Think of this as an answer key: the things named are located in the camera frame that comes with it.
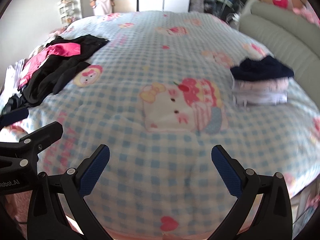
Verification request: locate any white folded clothes stack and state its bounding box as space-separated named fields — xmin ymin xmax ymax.
xmin=232 ymin=77 xmax=290 ymax=107

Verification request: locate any black garment pile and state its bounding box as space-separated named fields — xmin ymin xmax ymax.
xmin=2 ymin=35 xmax=109 ymax=114

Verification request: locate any pink garment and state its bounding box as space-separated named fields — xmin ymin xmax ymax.
xmin=18 ymin=42 xmax=80 ymax=89

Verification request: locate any white shelf with trinkets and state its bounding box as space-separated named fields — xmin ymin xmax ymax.
xmin=59 ymin=0 xmax=76 ymax=27

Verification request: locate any blue checkered cartoon blanket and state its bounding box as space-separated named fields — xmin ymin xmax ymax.
xmin=1 ymin=11 xmax=319 ymax=239

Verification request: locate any navy folded garment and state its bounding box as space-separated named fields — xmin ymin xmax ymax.
xmin=230 ymin=55 xmax=295 ymax=82

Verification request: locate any grey padded headboard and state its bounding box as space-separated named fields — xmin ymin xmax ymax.
xmin=238 ymin=0 xmax=319 ymax=105

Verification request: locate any red round plush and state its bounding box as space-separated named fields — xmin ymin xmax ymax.
xmin=272 ymin=0 xmax=289 ymax=9

